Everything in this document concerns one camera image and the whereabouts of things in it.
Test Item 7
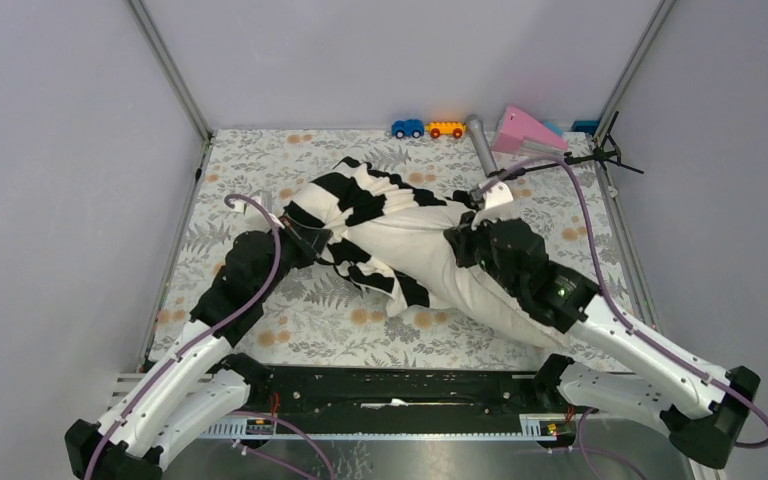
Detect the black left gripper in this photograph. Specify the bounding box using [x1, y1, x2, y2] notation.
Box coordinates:
[254, 212, 329, 300]

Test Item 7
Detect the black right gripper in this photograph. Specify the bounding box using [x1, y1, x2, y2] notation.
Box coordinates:
[447, 206, 524, 297]

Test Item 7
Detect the cream white pillow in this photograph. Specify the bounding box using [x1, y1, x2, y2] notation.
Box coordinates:
[346, 203, 570, 350]

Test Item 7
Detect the black white striped pillowcase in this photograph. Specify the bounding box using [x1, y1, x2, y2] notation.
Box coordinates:
[283, 157, 474, 315]

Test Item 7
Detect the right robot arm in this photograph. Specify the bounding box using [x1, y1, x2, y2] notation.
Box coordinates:
[445, 183, 760, 469]

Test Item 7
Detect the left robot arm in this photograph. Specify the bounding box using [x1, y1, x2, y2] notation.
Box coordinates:
[65, 188, 355, 479]

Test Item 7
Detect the floral patterned table mat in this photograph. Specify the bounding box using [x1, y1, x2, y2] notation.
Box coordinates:
[144, 130, 652, 371]

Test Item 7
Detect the grey microphone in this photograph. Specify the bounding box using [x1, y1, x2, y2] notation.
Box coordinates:
[465, 114, 498, 178]

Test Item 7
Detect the pink wedge block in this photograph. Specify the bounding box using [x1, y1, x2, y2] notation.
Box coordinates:
[490, 105, 568, 154]

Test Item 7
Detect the orange yellow toy car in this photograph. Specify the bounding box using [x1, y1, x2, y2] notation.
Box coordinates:
[425, 121, 467, 139]

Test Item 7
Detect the light blue block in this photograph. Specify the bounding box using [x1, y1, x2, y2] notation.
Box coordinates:
[542, 121, 564, 137]

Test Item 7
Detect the black mini tripod stand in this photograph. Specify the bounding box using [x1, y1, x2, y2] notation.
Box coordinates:
[487, 111, 644, 180]

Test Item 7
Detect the blue toy car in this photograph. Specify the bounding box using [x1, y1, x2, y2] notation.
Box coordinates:
[391, 119, 425, 139]

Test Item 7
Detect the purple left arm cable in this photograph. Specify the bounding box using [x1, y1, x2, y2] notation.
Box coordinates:
[82, 193, 336, 480]

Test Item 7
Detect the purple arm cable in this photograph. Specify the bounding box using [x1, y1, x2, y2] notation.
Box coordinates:
[82, 193, 336, 480]
[479, 155, 768, 480]

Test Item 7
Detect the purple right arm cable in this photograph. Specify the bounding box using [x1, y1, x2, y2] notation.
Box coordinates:
[479, 155, 768, 480]

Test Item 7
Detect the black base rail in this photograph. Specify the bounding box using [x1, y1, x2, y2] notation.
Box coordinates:
[211, 355, 585, 437]

